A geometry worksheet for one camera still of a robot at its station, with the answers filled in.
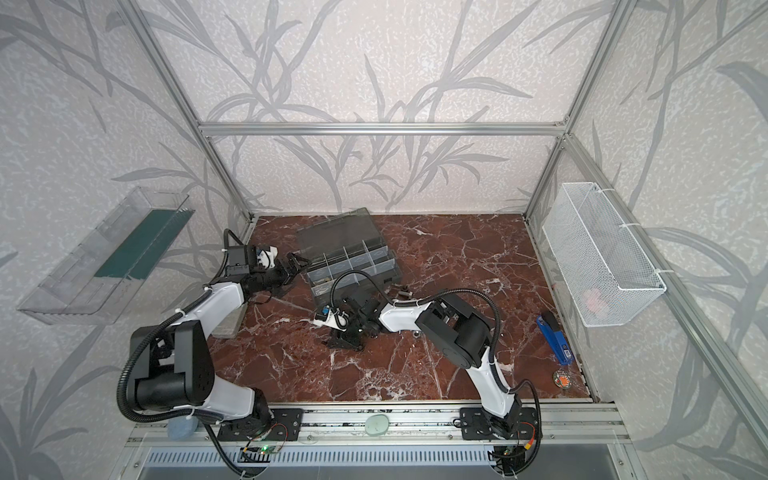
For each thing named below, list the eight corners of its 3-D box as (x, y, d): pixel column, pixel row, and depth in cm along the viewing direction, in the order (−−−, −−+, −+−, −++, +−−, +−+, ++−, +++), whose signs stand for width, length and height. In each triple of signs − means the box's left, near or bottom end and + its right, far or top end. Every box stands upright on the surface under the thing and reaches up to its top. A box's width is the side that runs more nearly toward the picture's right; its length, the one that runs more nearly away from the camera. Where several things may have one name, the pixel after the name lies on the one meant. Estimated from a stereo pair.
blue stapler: (557, 366, 85) (565, 360, 81) (535, 319, 94) (540, 312, 90) (570, 363, 86) (578, 358, 82) (546, 317, 95) (553, 310, 91)
